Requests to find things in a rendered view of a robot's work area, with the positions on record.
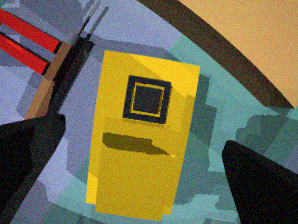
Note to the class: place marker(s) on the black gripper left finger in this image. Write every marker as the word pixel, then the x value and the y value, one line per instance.
pixel 25 148

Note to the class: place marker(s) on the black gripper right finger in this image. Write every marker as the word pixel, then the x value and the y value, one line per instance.
pixel 263 192

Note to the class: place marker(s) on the tan floor panel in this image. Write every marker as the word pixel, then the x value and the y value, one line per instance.
pixel 256 41

